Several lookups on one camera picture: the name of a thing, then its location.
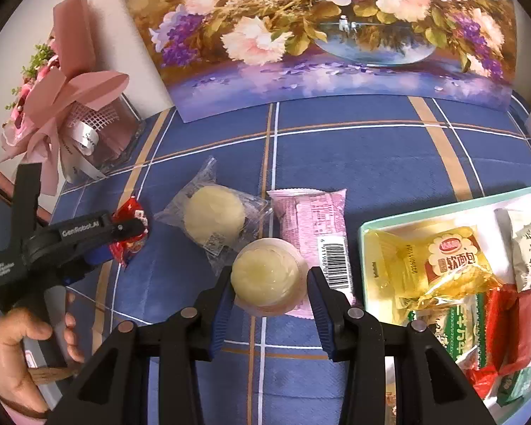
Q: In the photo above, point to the long orange-red snack packet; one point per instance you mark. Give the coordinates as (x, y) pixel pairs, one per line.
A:
(498, 318)

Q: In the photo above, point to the pink flower bouquet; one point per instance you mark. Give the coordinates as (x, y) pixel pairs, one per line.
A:
(71, 88)

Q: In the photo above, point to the yellow bread packet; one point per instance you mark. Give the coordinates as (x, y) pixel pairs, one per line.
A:
(455, 265)

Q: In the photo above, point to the white and beige snack packet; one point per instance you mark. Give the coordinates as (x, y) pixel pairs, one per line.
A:
(529, 252)

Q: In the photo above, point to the person's left hand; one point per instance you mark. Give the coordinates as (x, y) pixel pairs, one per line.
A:
(9, 358)

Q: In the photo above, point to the blue plaid tablecloth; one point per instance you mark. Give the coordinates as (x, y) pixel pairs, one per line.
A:
(358, 155)

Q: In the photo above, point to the clear dark plastic box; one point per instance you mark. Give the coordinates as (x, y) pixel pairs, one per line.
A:
(119, 137)

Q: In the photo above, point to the pink snack packet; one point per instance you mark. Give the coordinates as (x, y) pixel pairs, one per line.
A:
(314, 217)

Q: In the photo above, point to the floral painting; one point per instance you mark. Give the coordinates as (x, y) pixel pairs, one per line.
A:
(336, 31)

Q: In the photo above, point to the small red snack packet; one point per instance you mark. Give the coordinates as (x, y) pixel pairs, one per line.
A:
(130, 249)

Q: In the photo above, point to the dark green snack packet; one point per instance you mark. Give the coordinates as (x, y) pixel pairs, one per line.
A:
(515, 385)

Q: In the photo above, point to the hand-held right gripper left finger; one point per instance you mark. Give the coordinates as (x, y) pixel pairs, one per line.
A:
(220, 318)

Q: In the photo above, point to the pale yellow jelly cup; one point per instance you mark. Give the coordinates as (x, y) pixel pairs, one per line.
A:
(265, 274)

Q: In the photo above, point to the green and white snack packet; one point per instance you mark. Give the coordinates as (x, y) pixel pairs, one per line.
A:
(460, 332)

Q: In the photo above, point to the white tray with teal rim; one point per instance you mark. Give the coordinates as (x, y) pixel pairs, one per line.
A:
(482, 212)

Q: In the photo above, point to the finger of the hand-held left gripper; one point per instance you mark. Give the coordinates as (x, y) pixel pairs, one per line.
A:
(98, 258)
(128, 227)

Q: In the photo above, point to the clear-wrapped white pastry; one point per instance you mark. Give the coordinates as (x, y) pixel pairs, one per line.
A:
(212, 214)

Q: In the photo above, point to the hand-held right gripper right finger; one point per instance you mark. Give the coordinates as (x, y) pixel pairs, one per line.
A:
(324, 318)

